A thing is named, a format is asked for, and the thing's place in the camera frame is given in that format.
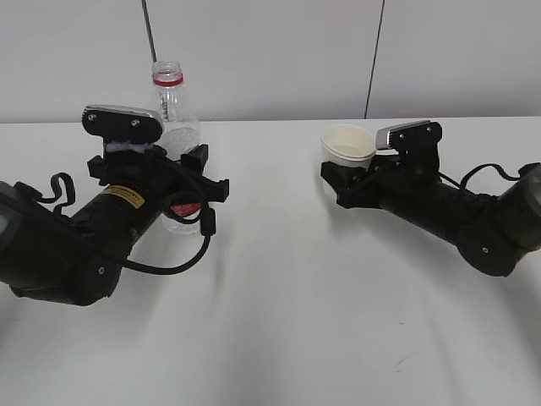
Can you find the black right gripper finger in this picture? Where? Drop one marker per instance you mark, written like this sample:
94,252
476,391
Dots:
384,163
339,183

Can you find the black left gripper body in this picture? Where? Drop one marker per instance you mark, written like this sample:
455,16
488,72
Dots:
150,178

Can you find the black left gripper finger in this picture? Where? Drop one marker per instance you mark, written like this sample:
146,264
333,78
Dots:
196,159
99,168

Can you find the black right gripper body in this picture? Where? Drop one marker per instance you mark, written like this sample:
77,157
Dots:
416,187

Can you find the white paper cup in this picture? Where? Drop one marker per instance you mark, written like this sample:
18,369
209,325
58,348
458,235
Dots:
347,145

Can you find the clear plastic water bottle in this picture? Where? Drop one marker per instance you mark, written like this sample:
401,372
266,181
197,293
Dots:
181,127

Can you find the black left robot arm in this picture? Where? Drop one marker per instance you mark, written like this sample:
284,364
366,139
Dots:
78,259

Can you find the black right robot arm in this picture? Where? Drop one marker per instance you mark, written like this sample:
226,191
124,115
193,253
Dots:
491,232

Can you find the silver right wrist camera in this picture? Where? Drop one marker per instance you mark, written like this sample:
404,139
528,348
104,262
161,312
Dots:
416,143

